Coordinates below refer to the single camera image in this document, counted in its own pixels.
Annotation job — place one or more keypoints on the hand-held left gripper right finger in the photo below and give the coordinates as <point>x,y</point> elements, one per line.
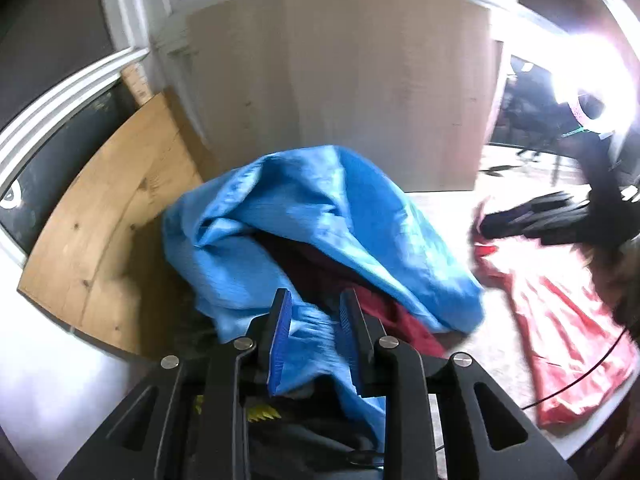
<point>347,340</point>

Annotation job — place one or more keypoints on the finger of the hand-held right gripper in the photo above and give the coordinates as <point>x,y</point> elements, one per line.
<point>535,222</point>

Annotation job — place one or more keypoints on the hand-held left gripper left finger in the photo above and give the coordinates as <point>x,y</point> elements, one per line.
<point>280,340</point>

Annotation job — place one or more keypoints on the coral red garment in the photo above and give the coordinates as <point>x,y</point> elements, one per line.
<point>560,320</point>

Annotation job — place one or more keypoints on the blue garment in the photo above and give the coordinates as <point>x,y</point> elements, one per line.
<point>300,210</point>

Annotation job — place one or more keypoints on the dark red garment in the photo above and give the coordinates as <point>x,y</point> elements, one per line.
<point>400,320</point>

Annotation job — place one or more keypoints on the black tripod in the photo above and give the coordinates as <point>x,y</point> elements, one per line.
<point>602,150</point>

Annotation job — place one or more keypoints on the pink plaid blanket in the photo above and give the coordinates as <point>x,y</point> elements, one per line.
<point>440,220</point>

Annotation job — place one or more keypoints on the pine wood board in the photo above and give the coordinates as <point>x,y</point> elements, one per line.
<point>115,200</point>

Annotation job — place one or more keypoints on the light wooden panel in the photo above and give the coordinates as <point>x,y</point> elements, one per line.
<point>325,85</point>

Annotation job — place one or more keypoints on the white window frame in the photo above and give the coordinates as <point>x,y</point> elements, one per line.
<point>60,100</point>

